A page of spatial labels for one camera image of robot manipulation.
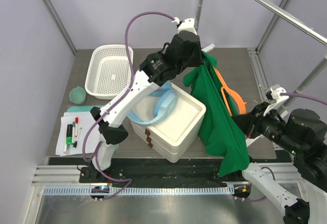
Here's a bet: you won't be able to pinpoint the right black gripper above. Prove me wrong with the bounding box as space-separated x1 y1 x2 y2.
232 102 306 158

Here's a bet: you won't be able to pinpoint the orange clothes hanger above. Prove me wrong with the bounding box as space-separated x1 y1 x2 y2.
212 65 249 116

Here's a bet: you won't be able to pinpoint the green t shirt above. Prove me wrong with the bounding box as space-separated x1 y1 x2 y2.
183 52 249 176

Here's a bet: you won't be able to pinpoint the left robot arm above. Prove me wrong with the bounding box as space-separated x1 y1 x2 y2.
90 30 203 183

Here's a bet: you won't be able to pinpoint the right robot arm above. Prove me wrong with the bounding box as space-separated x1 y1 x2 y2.
230 102 326 223

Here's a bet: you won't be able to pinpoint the light blue headphones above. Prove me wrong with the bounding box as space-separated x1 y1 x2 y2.
127 81 179 126

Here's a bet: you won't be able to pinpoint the white stacked storage box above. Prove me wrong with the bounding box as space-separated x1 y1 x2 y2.
131 84 206 163

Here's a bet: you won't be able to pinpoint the white perforated plastic basket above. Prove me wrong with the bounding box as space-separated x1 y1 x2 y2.
85 44 131 100

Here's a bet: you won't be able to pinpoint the metal clothes rack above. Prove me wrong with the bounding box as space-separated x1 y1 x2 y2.
191 0 327 148

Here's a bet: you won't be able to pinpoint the green plastic cup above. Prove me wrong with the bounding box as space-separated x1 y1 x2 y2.
68 86 86 105

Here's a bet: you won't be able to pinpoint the teal bordered mat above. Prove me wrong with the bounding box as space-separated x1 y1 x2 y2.
66 106 105 153

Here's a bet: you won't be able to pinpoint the red capped marker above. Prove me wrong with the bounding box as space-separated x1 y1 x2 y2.
74 117 79 142

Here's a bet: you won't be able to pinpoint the green capped marker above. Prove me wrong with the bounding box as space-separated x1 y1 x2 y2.
72 122 76 144

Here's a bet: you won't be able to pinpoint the green highlighter marker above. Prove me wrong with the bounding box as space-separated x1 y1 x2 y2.
65 124 74 145

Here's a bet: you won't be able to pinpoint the black capped marker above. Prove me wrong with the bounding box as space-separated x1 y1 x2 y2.
73 128 82 149

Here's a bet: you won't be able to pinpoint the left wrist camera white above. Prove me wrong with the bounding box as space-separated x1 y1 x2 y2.
172 17 197 35

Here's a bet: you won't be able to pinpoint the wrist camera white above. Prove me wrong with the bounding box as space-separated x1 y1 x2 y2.
172 17 197 35
263 84 289 117

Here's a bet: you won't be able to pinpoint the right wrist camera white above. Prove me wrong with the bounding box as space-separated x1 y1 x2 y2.
263 84 289 117

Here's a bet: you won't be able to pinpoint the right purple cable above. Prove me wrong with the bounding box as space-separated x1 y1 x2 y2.
279 92 327 104

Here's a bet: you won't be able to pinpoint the purple cable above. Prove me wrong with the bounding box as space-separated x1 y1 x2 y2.
81 12 179 200
279 92 327 104

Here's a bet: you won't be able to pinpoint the white slotted cable duct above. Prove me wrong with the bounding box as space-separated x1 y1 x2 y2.
43 186 235 196

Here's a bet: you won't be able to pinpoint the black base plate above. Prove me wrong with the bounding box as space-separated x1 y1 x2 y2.
48 157 261 187

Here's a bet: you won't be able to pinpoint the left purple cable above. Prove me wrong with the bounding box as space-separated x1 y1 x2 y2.
81 12 179 200

